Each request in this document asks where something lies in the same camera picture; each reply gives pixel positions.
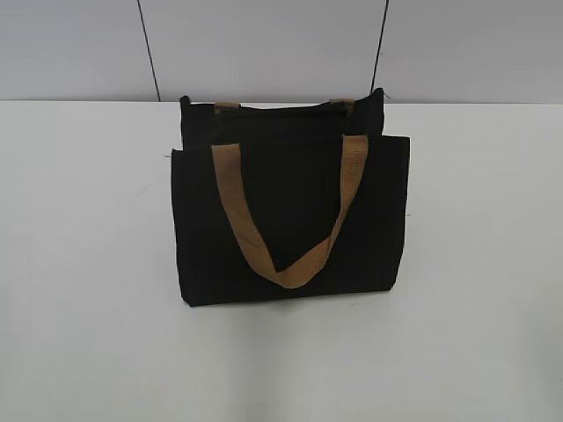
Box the black wall cable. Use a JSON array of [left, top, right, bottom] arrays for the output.
[[136, 0, 161, 102], [368, 0, 391, 98]]

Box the left black wall cable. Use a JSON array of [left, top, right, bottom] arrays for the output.
[[136, 0, 161, 102]]

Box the black canvas tote bag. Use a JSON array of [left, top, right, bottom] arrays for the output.
[[171, 88, 410, 307]]

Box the right black wall cable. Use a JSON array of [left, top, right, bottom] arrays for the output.
[[368, 0, 391, 98]]

